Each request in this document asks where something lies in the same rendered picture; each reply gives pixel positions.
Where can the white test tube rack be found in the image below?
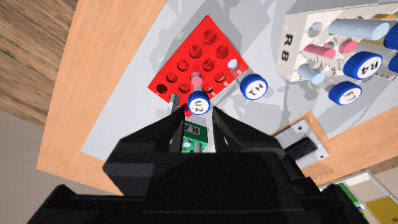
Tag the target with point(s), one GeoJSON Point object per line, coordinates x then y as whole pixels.
{"type": "Point", "coordinates": [296, 35]}

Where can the grey bench mat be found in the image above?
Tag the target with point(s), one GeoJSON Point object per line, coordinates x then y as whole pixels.
{"type": "Point", "coordinates": [254, 28]}

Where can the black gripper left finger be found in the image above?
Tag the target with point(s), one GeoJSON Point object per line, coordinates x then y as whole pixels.
{"type": "Point", "coordinates": [157, 136]}

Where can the red tube rack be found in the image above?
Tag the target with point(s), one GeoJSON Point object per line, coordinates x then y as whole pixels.
{"type": "Point", "coordinates": [209, 38]}

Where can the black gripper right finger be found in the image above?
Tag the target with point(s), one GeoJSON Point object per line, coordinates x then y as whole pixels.
{"type": "Point", "coordinates": [241, 137]}

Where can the green tube rack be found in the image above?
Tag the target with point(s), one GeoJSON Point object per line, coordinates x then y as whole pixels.
{"type": "Point", "coordinates": [195, 133]}

